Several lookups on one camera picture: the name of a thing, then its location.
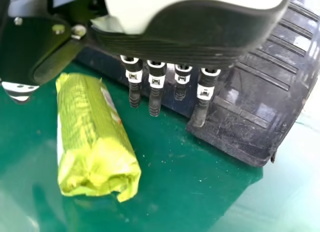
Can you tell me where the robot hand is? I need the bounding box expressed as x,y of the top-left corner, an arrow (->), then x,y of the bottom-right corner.
0,0 -> 292,128

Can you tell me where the yellow-green biscuit packet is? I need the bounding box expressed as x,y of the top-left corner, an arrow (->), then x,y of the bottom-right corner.
55,72 -> 142,203

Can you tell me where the black oven with glass door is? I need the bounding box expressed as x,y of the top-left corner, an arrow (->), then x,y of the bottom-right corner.
74,0 -> 320,167

